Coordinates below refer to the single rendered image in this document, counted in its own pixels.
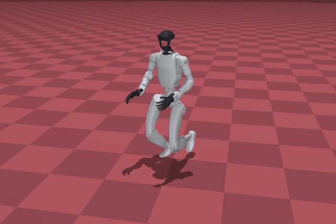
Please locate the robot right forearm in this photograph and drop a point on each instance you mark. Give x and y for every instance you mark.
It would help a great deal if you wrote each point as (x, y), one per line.
(143, 84)

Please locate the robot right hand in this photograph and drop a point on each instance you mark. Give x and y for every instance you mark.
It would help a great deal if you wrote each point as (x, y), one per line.
(133, 94)

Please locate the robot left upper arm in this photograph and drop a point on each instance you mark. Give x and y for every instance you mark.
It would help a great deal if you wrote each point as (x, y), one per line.
(182, 61)

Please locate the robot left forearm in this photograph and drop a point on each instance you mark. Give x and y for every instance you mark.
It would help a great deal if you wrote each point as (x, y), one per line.
(184, 88)

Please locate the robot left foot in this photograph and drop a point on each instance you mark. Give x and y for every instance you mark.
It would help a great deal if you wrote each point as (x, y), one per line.
(190, 144)

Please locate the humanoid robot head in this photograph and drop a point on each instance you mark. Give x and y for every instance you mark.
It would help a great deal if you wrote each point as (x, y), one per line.
(166, 35)

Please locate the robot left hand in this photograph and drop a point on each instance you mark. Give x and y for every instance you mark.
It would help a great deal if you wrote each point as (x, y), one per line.
(166, 102)

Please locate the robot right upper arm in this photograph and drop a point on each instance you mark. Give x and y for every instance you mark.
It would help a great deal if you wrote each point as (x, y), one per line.
(151, 66)

